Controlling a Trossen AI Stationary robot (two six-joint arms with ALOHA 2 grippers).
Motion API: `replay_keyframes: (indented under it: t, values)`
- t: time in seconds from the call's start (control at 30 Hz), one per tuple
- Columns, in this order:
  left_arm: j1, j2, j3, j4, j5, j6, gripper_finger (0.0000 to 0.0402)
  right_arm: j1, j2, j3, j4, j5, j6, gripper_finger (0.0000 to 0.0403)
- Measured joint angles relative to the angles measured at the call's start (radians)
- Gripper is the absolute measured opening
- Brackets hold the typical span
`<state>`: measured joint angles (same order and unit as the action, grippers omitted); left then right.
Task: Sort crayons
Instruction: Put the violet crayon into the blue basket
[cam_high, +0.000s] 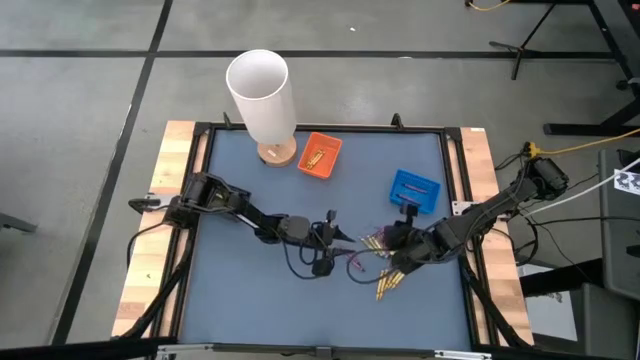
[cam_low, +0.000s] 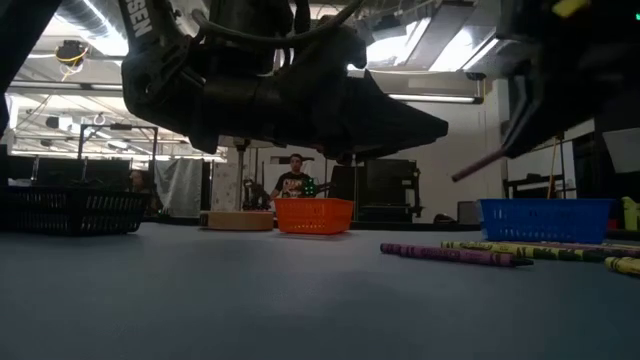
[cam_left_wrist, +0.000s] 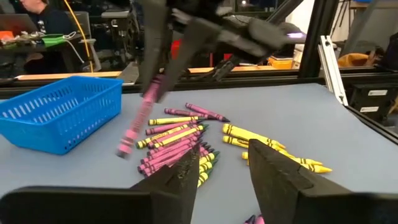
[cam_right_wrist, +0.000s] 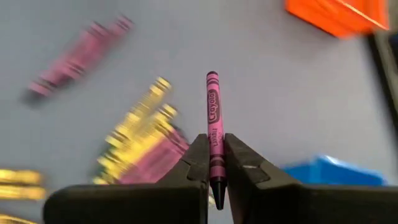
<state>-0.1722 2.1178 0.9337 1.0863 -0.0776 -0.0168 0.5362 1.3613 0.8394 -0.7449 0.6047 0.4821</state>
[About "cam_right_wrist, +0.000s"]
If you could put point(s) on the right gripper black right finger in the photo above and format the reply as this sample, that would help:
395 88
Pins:
295 205

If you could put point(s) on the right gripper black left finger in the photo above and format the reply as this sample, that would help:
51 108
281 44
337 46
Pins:
140 205

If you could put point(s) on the purple paper-wrapped crayon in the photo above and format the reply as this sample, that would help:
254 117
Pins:
215 124
77 59
161 161

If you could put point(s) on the blue plastic basket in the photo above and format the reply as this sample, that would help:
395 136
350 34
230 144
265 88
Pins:
335 174

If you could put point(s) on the blue-grey table mat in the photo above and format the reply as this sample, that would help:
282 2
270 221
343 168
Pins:
280 93

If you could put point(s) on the orange plastic basket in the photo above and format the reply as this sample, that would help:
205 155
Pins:
335 15

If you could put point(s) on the black table frame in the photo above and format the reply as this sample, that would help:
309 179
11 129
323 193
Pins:
387 81

